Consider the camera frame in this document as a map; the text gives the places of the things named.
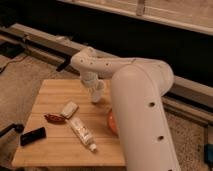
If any wooden baseboard rail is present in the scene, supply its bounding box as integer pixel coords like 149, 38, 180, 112
0, 24, 213, 124

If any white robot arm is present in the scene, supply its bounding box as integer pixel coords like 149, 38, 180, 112
71, 47, 181, 171

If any black rectangular remote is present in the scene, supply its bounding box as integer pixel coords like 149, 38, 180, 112
20, 127, 46, 146

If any red snack wrapper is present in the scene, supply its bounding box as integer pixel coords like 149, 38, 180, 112
44, 114, 65, 124

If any black device on floor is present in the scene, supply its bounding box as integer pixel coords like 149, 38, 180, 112
0, 42, 24, 59

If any black handle tool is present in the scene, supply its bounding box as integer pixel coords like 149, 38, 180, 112
0, 124, 24, 137

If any white toothpaste tube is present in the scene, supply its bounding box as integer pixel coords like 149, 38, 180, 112
69, 117, 97, 152

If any orange bowl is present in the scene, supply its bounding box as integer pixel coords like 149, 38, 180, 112
107, 111, 118, 135

